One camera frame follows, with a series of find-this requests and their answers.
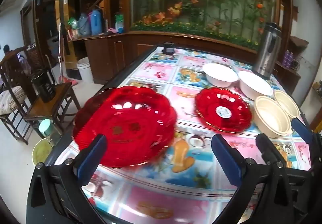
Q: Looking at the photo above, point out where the stainless steel thermos kettle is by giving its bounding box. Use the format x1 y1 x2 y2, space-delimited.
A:
252 22 282 80

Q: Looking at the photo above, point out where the teal cup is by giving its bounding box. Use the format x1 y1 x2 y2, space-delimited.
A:
38 118 53 137

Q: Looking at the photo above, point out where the blue thermos bottle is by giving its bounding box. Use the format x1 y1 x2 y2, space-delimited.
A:
90 8 103 36

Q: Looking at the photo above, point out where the light blue water jug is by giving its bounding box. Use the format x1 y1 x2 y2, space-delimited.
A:
78 12 91 36

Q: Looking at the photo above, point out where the black rimmed table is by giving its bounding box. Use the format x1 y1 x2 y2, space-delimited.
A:
45 44 322 224

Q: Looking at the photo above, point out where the large red plastic plate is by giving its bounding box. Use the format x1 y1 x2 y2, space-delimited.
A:
72 85 178 169

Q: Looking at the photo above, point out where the mop pole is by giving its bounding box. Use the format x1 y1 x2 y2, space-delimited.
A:
58 23 63 84

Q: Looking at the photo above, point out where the small red plastic plate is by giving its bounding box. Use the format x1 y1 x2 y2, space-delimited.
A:
195 87 252 133

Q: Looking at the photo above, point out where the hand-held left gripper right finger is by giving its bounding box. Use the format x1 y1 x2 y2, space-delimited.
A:
211 135 300 224

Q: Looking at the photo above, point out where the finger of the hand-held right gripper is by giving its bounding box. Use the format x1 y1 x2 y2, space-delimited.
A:
291 118 322 149
256 133 286 165

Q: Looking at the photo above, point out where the wooden stool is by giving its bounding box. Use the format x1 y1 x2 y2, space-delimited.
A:
25 81 81 145

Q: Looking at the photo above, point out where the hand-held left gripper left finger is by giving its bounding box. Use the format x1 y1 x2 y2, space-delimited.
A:
26 134 108 224

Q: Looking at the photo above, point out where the woven basket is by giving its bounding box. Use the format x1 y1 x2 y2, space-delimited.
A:
26 46 44 69

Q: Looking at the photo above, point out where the striped seat cushion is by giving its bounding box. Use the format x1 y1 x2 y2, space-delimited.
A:
0 85 27 116

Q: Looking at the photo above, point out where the white bowl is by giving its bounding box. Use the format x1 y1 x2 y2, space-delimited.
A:
202 63 238 88
238 70 274 101

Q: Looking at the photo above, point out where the cream plastic bowl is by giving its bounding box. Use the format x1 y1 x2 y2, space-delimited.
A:
254 96 293 138
273 90 301 118

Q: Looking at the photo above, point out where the wooden chair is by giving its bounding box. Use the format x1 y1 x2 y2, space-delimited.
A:
0 47 34 145

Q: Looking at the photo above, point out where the white plastic bucket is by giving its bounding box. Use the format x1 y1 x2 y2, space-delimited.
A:
76 57 94 84

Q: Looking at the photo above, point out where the green white bottle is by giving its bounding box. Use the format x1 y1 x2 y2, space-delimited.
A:
114 12 125 34

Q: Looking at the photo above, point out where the small black jar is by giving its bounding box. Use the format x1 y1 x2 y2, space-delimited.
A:
161 42 176 55

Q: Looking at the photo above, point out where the green plastic bag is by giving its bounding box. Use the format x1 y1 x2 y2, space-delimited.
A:
67 17 79 30

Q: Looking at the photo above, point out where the black box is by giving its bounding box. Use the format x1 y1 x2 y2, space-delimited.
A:
32 73 56 103

